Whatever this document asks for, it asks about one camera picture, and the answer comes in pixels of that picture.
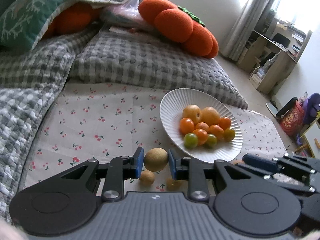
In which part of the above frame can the white ribbed plate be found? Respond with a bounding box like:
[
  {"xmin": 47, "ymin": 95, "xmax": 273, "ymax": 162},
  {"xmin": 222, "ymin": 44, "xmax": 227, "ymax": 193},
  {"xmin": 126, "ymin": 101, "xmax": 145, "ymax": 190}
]
[{"xmin": 159, "ymin": 88, "xmax": 243, "ymax": 164}]

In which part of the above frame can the red printed bag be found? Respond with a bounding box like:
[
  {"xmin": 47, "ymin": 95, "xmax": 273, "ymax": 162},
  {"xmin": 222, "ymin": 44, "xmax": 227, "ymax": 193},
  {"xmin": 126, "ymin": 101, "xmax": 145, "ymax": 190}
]
[{"xmin": 279, "ymin": 101, "xmax": 305, "ymax": 137}]

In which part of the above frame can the cherry print tablecloth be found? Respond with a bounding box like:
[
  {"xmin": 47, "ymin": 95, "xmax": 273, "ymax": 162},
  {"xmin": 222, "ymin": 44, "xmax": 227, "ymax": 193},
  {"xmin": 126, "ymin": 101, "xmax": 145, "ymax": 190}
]
[{"xmin": 24, "ymin": 80, "xmax": 288, "ymax": 198}]

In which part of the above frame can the translucent plastic bag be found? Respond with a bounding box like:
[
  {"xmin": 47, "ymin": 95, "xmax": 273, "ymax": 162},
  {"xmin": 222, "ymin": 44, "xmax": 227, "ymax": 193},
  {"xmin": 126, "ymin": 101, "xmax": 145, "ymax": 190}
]
[{"xmin": 100, "ymin": 0, "xmax": 150, "ymax": 30}]

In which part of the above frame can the smooth yellow round fruit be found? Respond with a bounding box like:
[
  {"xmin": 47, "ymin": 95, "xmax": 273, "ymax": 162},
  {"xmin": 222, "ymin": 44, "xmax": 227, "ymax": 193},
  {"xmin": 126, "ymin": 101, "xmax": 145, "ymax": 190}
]
[{"xmin": 200, "ymin": 107, "xmax": 221, "ymax": 126}]

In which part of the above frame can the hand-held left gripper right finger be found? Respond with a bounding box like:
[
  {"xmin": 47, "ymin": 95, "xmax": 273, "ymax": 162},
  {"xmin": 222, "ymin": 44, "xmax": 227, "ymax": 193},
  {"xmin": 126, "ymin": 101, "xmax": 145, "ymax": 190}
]
[{"xmin": 169, "ymin": 149, "xmax": 278, "ymax": 202}]

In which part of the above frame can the brown longan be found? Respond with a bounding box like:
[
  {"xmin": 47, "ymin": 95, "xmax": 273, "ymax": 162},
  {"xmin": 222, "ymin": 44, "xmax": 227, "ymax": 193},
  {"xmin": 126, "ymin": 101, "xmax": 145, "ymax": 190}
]
[
  {"xmin": 144, "ymin": 148, "xmax": 169, "ymax": 172},
  {"xmin": 166, "ymin": 178, "xmax": 183, "ymax": 191},
  {"xmin": 139, "ymin": 171, "xmax": 156, "ymax": 187}
]

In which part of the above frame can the yellow-green cherry tomato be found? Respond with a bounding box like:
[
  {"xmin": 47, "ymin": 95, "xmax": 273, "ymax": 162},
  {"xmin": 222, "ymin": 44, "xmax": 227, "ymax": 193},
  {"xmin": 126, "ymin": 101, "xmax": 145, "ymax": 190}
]
[{"xmin": 204, "ymin": 134, "xmax": 218, "ymax": 148}]

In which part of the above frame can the dimpled yellow round fruit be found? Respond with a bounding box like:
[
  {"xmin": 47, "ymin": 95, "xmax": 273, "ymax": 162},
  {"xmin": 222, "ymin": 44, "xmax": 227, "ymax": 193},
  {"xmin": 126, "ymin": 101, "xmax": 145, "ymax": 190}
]
[{"xmin": 182, "ymin": 104, "xmax": 202, "ymax": 121}]

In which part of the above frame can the orange mandarin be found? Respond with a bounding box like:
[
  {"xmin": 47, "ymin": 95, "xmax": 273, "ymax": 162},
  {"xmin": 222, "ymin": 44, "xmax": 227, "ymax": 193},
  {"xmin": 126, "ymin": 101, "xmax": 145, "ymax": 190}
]
[
  {"xmin": 209, "ymin": 124, "xmax": 225, "ymax": 140},
  {"xmin": 194, "ymin": 122, "xmax": 210, "ymax": 133}
]

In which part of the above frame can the grey checked blanket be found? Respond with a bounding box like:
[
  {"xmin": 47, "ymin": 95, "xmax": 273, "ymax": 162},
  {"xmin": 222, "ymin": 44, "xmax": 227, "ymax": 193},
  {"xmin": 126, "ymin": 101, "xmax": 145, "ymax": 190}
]
[{"xmin": 0, "ymin": 25, "xmax": 249, "ymax": 223}]

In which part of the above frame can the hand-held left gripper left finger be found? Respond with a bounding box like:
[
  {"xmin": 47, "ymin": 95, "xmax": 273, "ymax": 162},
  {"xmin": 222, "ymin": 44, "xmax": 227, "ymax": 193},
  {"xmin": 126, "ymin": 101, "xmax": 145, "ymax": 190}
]
[{"xmin": 32, "ymin": 147, "xmax": 145, "ymax": 202}]

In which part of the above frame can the orange pumpkin cushion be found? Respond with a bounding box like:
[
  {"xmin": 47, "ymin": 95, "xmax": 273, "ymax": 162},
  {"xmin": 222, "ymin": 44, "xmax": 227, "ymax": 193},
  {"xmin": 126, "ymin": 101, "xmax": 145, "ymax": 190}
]
[{"xmin": 138, "ymin": 0, "xmax": 219, "ymax": 58}]

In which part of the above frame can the yellow-orange cherry tomato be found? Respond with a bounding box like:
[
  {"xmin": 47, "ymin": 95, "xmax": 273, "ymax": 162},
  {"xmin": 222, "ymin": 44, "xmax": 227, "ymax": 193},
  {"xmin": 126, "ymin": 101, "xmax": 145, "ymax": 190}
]
[{"xmin": 223, "ymin": 128, "xmax": 236, "ymax": 142}]

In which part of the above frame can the orange cherry tomato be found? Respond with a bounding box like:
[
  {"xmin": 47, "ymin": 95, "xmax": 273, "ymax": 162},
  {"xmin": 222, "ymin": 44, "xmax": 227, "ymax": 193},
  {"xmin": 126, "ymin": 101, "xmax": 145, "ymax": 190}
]
[
  {"xmin": 192, "ymin": 128, "xmax": 209, "ymax": 146},
  {"xmin": 179, "ymin": 118, "xmax": 195, "ymax": 135},
  {"xmin": 218, "ymin": 116, "xmax": 232, "ymax": 130}
]

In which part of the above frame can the wooden shelf desk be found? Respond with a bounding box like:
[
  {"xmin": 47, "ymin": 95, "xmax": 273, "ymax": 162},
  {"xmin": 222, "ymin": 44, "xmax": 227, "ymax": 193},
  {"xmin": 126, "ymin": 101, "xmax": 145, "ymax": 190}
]
[{"xmin": 237, "ymin": 10, "xmax": 313, "ymax": 95}]

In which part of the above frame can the green branch print cushion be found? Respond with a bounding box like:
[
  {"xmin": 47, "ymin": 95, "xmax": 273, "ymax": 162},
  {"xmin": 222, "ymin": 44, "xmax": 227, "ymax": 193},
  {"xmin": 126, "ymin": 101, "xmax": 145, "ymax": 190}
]
[{"xmin": 0, "ymin": 0, "xmax": 73, "ymax": 52}]

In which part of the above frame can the grey curtain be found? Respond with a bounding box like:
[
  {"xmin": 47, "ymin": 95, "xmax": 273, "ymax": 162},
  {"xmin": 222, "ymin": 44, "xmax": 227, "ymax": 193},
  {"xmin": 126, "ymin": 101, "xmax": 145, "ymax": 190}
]
[{"xmin": 220, "ymin": 0, "xmax": 288, "ymax": 62}]

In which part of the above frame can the window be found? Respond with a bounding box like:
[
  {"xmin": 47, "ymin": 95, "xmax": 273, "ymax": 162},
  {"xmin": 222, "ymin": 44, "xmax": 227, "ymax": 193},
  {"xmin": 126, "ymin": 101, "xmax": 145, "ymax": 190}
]
[{"xmin": 220, "ymin": 0, "xmax": 320, "ymax": 30}]

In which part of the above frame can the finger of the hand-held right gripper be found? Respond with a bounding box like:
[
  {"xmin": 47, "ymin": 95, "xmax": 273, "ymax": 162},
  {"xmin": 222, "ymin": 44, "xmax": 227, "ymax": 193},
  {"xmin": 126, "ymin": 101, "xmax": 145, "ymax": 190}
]
[{"xmin": 242, "ymin": 154, "xmax": 316, "ymax": 193}]

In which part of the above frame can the purple hat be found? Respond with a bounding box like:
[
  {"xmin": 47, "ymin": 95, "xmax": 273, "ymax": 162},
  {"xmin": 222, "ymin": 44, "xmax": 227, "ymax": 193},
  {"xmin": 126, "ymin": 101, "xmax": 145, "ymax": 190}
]
[{"xmin": 301, "ymin": 92, "xmax": 320, "ymax": 125}]

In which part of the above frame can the plain orange cushion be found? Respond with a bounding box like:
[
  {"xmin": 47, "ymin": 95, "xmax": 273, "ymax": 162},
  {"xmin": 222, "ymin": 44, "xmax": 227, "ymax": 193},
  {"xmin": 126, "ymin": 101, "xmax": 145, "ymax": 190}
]
[{"xmin": 45, "ymin": 2, "xmax": 100, "ymax": 38}]

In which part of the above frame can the green cherry tomato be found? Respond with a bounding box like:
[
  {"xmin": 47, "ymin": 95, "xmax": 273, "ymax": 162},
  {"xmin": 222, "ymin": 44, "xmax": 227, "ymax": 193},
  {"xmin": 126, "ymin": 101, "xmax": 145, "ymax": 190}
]
[{"xmin": 184, "ymin": 133, "xmax": 199, "ymax": 149}]

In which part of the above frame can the small white wooden table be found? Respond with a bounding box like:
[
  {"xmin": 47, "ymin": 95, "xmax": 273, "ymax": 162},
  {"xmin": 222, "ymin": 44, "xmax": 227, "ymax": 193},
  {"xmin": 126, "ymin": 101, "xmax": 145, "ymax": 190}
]
[{"xmin": 295, "ymin": 120, "xmax": 320, "ymax": 159}]

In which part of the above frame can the black tube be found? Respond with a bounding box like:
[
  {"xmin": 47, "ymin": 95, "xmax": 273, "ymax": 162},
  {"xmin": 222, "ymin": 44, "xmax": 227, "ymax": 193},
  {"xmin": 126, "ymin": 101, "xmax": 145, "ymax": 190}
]
[{"xmin": 275, "ymin": 97, "xmax": 298, "ymax": 117}]

